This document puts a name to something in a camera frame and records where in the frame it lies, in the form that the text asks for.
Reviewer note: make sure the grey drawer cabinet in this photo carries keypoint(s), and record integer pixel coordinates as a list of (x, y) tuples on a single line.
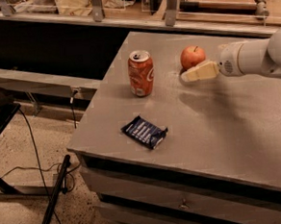
[(220, 162)]

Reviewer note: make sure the grey pipe fitting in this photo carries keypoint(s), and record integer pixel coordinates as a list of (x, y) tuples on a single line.
[(261, 9)]

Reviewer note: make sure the orange soda can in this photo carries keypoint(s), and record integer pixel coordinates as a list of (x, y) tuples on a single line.
[(141, 72)]

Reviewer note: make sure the metal bracket post centre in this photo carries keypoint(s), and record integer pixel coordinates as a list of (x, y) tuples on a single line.
[(98, 13)]

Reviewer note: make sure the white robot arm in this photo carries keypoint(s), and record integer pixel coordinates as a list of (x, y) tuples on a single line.
[(259, 56)]

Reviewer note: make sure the red apple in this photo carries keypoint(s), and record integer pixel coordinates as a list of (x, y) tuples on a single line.
[(192, 56)]

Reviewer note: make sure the blue snack wrapper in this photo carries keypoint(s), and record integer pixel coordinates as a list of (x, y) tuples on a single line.
[(144, 132)]

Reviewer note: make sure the grey metal rail shelf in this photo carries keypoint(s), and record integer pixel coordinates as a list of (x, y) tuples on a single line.
[(54, 85)]

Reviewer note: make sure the metal bracket post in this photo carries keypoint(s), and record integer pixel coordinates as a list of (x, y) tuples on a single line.
[(171, 11), (98, 13)]

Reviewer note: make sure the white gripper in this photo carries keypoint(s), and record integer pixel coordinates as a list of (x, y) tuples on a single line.
[(229, 61)]

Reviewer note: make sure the black bar on floor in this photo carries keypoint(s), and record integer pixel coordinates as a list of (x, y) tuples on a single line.
[(57, 188)]

